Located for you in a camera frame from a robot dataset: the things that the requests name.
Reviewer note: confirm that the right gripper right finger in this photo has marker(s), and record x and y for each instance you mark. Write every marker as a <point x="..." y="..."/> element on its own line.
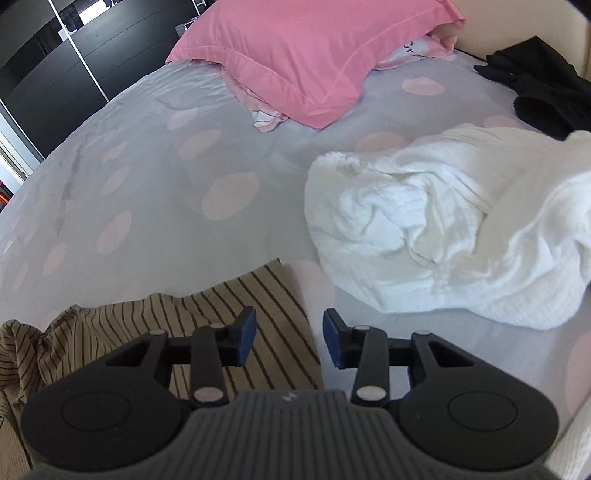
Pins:
<point x="372" y="353"/>

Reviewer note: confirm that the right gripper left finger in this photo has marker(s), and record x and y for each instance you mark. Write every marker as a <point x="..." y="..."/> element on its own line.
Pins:
<point x="206" y="352"/>

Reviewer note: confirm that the grey pink-dotted bed sheet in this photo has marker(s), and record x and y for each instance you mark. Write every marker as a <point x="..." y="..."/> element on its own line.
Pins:
<point x="170" y="189"/>

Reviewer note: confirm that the white crumpled garment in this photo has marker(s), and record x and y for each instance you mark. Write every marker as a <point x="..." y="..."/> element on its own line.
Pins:
<point x="492" y="220"/>

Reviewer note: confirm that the patterned pillow under pink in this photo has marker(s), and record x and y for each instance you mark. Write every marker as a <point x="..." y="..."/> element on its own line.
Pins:
<point x="317" y="96"/>

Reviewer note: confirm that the black garment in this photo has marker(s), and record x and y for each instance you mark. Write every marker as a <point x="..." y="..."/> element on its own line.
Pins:
<point x="551" y="96"/>

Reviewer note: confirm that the black sliding wardrobe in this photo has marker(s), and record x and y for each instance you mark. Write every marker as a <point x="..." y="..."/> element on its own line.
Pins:
<point x="62" y="61"/>

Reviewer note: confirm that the beige padded headboard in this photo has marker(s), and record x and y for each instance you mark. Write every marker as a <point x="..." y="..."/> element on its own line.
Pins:
<point x="493" y="25"/>

